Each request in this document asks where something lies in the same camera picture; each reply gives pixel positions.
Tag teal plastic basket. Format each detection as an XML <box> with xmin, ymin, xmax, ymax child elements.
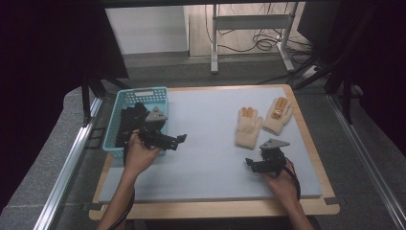
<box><xmin>102</xmin><ymin>86</ymin><xmax>169</xmax><ymax>160</ymax></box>

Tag black floor cables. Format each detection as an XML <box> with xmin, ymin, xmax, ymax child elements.
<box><xmin>204</xmin><ymin>3</ymin><xmax>315</xmax><ymax>57</ymax></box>

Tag pale blue foam mat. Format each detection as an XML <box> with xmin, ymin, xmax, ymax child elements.
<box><xmin>99</xmin><ymin>86</ymin><xmax>324</xmax><ymax>203</ymax></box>

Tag person's left hand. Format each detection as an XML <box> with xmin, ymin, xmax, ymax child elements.
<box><xmin>124</xmin><ymin>128</ymin><xmax>163</xmax><ymax>175</ymax></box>

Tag person's right hand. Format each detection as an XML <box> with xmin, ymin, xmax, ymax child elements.
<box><xmin>261</xmin><ymin>161</ymin><xmax>300</xmax><ymax>202</ymax></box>

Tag aluminium rail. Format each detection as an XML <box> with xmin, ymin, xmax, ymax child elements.
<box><xmin>327</xmin><ymin>94</ymin><xmax>406</xmax><ymax>230</ymax></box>
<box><xmin>33</xmin><ymin>97</ymin><xmax>103</xmax><ymax>230</ymax></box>

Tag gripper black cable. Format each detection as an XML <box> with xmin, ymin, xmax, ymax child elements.
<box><xmin>106</xmin><ymin>140</ymin><xmax>137</xmax><ymax>230</ymax></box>
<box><xmin>282</xmin><ymin>157</ymin><xmax>302</xmax><ymax>201</ymax></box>

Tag cream knitted glove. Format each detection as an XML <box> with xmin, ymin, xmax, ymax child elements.
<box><xmin>235</xmin><ymin>106</ymin><xmax>264</xmax><ymax>150</ymax></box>
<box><xmin>261</xmin><ymin>96</ymin><xmax>294</xmax><ymax>136</ymax></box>

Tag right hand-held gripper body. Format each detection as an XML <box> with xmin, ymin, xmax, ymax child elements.
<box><xmin>255</xmin><ymin>137</ymin><xmax>291</xmax><ymax>176</ymax></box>

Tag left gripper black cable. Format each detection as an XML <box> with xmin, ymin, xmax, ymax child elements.
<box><xmin>106</xmin><ymin>140</ymin><xmax>137</xmax><ymax>230</ymax></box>

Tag white metal desk frame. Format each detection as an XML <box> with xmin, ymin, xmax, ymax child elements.
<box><xmin>210</xmin><ymin>3</ymin><xmax>296</xmax><ymax>75</ymax></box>

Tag black stand legs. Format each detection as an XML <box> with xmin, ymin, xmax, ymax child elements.
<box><xmin>293</xmin><ymin>57</ymin><xmax>356</xmax><ymax>125</ymax></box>
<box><xmin>80</xmin><ymin>75</ymin><xmax>130</xmax><ymax>127</ymax></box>

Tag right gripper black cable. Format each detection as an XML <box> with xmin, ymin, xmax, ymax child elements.
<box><xmin>282</xmin><ymin>157</ymin><xmax>302</xmax><ymax>201</ymax></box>

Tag white power strip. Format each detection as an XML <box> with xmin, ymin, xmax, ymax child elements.
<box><xmin>301</xmin><ymin>65</ymin><xmax>320</xmax><ymax>80</ymax></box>

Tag white panel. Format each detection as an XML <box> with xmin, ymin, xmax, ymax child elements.
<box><xmin>104</xmin><ymin>7</ymin><xmax>190</xmax><ymax>56</ymax></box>

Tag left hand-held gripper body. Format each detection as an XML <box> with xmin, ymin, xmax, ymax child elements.
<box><xmin>137</xmin><ymin>105</ymin><xmax>179</xmax><ymax>150</ymax></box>

